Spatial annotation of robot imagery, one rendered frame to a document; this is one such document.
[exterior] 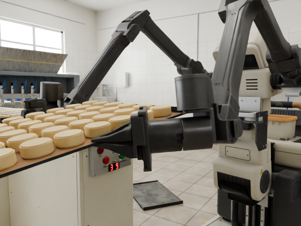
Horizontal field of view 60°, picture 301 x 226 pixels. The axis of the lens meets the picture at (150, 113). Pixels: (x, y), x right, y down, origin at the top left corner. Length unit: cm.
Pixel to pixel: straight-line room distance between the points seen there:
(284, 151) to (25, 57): 157
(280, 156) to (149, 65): 471
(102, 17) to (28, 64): 519
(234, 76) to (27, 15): 542
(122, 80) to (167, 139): 575
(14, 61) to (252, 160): 144
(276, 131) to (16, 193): 146
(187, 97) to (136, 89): 563
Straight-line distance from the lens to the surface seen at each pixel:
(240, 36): 63
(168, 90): 561
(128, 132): 42
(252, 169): 121
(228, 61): 58
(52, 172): 134
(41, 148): 43
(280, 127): 150
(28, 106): 88
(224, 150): 130
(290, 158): 146
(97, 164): 117
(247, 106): 119
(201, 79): 43
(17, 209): 175
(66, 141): 45
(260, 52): 118
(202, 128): 43
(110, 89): 651
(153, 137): 42
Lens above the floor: 108
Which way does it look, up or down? 5 degrees down
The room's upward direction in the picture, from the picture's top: straight up
